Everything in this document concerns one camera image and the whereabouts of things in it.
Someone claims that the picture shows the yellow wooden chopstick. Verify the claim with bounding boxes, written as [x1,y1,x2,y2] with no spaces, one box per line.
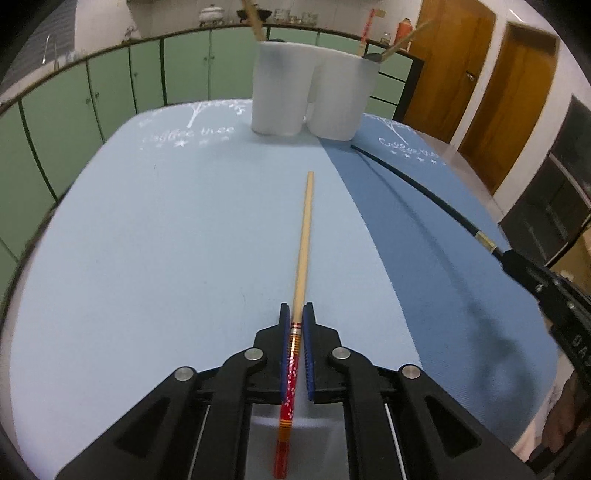
[379,19,435,62]

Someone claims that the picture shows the person's right hand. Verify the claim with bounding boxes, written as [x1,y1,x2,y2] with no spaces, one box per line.
[542,369,591,455]

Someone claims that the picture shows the light blue placemat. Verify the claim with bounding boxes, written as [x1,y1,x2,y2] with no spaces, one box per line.
[2,99,423,480]

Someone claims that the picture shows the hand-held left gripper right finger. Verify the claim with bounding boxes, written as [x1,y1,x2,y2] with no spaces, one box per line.
[302,302,539,480]

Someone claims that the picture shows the black oven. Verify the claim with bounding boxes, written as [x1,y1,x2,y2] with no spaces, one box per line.
[499,95,591,278]

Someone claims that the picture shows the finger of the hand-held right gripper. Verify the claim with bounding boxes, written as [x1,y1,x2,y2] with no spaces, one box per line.
[502,249,563,302]

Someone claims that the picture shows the black chopstick with gold band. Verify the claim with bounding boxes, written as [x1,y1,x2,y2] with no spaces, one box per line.
[350,144,509,257]

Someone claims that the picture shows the thin red-patterned chopstick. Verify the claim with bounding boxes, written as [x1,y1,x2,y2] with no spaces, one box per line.
[359,8,377,57]

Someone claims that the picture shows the white plastic cup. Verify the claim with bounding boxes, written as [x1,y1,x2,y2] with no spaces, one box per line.
[250,41,318,136]
[305,51,382,140]

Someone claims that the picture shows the orange thermos flask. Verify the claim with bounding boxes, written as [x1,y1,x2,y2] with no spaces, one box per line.
[397,17,414,51]

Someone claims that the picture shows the dark blue placemat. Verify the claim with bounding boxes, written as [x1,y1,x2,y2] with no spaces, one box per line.
[318,113,561,462]

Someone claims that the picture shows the wooden door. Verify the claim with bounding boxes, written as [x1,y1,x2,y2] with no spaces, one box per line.
[457,21,561,195]
[404,0,497,144]

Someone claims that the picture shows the grey window blinds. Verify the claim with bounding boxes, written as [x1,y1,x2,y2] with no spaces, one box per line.
[0,0,77,88]

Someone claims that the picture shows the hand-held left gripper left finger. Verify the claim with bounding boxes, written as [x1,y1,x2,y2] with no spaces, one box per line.
[55,302,291,480]

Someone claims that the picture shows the green base cabinets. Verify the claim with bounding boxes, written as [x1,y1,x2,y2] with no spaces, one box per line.
[0,23,416,301]

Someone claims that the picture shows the plain wooden chopstick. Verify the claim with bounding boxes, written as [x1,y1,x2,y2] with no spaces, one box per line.
[241,0,260,41]

